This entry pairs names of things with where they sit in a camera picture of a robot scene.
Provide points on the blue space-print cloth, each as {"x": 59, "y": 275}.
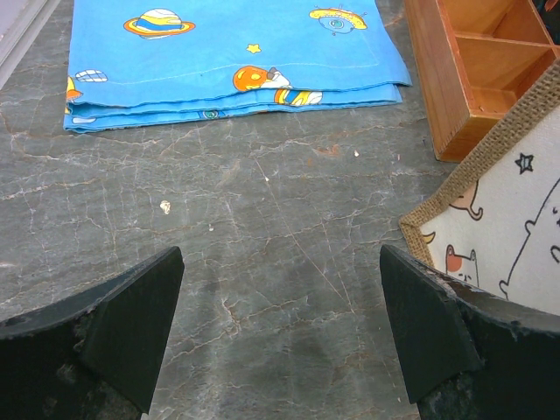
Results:
{"x": 139, "y": 63}

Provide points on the wooden compartment tray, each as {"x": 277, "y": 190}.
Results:
{"x": 475, "y": 61}

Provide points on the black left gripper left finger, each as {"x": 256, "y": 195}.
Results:
{"x": 96, "y": 354}

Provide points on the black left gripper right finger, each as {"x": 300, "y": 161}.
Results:
{"x": 465, "y": 353}

